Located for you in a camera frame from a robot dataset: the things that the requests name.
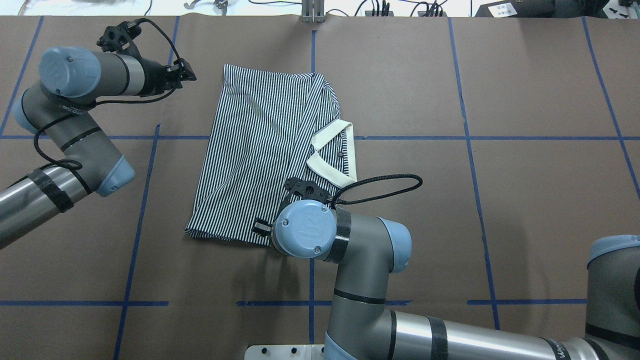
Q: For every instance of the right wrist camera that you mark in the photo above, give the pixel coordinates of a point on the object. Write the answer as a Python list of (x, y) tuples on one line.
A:
[(298, 189)]

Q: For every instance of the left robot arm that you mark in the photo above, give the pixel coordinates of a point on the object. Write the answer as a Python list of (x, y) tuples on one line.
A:
[(80, 158)]

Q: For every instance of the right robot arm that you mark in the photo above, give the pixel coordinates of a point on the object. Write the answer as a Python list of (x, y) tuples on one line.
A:
[(555, 284)]

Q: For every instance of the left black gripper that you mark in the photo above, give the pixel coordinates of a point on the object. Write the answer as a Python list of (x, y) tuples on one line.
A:
[(155, 78)]

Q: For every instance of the striped polo shirt white collar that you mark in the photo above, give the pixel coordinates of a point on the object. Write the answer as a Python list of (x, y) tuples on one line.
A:
[(269, 127)]

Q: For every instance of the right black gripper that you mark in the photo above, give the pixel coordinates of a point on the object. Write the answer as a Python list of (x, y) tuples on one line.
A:
[(261, 227)]

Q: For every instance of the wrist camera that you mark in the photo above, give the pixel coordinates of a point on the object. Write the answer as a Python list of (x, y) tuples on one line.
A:
[(298, 189), (119, 39)]

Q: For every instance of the aluminium frame post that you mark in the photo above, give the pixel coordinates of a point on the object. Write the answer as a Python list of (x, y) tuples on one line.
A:
[(313, 11)]

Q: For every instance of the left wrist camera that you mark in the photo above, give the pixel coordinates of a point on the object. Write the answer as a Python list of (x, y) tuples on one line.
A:
[(119, 39)]

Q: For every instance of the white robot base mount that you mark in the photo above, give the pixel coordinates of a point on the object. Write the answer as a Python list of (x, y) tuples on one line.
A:
[(285, 352)]

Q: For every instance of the black box with label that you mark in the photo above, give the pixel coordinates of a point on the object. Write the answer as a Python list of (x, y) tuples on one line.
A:
[(516, 9)]

